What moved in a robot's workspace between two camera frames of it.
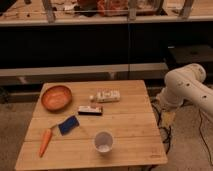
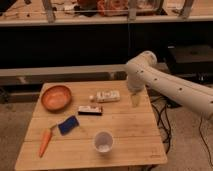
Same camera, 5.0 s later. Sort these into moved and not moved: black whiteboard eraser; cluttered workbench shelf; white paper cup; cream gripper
Moved: cream gripper
Not moved: cluttered workbench shelf; white paper cup; black whiteboard eraser
